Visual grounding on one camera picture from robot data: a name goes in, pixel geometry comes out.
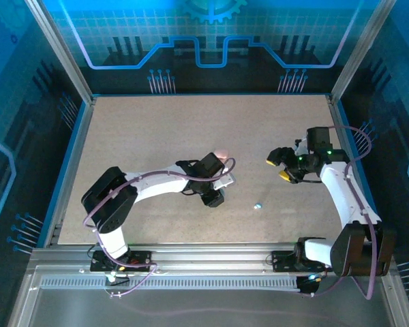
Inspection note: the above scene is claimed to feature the grey metal front panel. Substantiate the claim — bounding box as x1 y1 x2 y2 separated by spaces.
6 265 409 327

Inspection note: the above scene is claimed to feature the black connector block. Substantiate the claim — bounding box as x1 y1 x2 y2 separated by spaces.
297 275 320 296

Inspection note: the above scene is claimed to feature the aluminium table side rail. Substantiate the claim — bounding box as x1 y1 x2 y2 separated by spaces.
42 96 97 248
327 95 382 222

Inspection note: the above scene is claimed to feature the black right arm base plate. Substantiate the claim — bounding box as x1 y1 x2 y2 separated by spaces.
271 250 334 273

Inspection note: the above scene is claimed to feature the grey slotted cable duct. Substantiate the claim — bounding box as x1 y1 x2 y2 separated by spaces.
40 277 303 291

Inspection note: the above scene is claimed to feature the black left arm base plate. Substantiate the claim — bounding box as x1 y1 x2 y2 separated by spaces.
89 250 155 273

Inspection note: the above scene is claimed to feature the aluminium frame post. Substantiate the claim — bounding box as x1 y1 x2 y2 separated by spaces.
329 0 402 105
24 0 97 105

